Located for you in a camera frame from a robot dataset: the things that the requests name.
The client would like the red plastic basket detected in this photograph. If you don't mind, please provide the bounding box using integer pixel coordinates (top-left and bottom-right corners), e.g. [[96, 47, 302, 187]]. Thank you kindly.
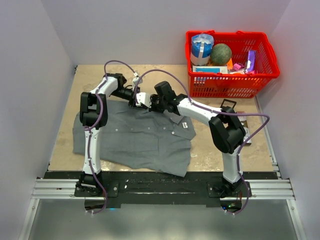
[[185, 30, 280, 99]]

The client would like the grey button shirt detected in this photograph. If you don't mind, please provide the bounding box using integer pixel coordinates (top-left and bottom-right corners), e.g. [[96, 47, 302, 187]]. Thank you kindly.
[[72, 100, 196, 177]]

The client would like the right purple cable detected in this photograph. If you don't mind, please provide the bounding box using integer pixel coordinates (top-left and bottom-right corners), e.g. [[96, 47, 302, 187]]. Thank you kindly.
[[133, 69, 271, 216]]

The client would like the white blue box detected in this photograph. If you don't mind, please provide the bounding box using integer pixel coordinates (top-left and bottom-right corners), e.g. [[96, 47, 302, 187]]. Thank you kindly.
[[192, 65, 229, 74]]

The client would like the orange packet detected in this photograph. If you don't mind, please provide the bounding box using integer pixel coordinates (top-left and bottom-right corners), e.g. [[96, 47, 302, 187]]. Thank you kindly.
[[207, 58, 234, 73]]

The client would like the pink small packet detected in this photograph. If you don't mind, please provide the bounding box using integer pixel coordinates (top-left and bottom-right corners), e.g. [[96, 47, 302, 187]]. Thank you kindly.
[[232, 63, 245, 71]]

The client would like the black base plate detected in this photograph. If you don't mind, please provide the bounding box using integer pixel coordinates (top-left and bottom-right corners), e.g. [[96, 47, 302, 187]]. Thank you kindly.
[[43, 171, 279, 210]]

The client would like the blue white wrapped roll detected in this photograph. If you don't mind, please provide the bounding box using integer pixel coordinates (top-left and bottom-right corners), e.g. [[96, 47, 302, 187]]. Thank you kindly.
[[190, 33, 215, 66]]

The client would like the purple snack packet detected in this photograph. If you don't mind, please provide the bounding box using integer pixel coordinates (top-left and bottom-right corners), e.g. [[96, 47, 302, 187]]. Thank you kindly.
[[245, 50, 256, 73]]

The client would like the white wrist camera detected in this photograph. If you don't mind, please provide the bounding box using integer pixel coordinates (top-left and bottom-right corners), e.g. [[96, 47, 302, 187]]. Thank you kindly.
[[135, 92, 152, 108], [132, 76, 140, 89]]

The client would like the white shirt label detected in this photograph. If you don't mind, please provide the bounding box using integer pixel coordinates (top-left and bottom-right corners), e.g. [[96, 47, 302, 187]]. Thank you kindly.
[[182, 122, 188, 129]]

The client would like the dark long box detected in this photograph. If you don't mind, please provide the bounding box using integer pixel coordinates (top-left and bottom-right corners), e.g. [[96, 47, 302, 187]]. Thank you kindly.
[[236, 111, 252, 146]]

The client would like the green round ball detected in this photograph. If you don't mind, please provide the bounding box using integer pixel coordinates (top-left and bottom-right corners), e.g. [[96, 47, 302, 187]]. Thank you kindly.
[[210, 43, 232, 66]]

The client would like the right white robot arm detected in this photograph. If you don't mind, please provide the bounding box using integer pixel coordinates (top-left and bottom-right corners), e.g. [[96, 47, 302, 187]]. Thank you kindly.
[[150, 81, 246, 198]]

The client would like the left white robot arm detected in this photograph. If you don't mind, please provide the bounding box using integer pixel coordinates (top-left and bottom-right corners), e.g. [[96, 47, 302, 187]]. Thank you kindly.
[[76, 73, 134, 198]]

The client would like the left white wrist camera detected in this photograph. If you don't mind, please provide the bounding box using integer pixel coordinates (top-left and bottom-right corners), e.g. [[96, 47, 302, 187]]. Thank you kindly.
[[132, 76, 140, 89]]

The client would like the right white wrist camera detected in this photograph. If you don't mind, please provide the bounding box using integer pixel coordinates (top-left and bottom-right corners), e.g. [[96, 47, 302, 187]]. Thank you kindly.
[[135, 92, 152, 108]]

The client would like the black square frame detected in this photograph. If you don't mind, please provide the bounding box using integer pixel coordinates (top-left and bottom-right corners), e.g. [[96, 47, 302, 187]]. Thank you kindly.
[[220, 99, 237, 109]]

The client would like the aluminium rail frame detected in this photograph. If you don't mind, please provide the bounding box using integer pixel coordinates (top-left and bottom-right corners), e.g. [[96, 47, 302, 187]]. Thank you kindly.
[[19, 130, 306, 240]]

